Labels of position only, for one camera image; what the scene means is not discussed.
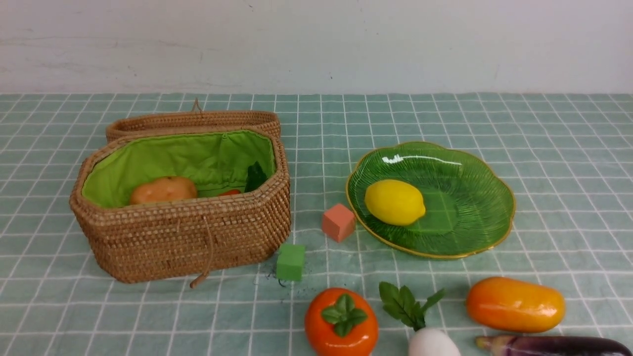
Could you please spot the red carrot with green leaves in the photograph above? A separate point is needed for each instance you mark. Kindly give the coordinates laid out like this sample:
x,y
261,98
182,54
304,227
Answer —
x,y
255,177

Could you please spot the yellow lemon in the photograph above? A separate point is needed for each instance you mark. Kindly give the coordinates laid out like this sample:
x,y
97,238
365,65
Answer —
x,y
395,202

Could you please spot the orange persimmon with green calyx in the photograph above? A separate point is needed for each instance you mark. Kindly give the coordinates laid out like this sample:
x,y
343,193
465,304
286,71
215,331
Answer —
x,y
339,322

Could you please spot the brown potato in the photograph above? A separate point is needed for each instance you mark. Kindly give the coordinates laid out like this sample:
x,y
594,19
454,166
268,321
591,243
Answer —
x,y
169,188

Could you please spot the white radish with green leaves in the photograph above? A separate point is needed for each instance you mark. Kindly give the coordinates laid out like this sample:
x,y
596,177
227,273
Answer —
x,y
401,305

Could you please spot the orange yellow mango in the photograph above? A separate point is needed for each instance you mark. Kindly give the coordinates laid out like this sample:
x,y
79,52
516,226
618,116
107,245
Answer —
x,y
515,306

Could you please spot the orange foam cube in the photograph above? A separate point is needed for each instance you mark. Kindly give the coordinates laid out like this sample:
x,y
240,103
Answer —
x,y
338,222

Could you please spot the green foam cube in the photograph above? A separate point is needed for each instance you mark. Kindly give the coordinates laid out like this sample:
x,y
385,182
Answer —
x,y
290,262

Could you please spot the woven wicker basket green lining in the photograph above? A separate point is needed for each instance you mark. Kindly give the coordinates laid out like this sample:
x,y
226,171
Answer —
x,y
160,240

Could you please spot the woven wicker basket lid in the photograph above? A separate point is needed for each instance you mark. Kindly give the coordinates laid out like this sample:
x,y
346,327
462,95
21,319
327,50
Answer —
x,y
266,121

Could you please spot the green glass leaf plate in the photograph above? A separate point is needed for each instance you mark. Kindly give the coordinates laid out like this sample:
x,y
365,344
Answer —
x,y
469,209

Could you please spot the purple eggplant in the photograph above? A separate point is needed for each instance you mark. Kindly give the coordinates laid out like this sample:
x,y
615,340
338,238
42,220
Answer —
x,y
511,345

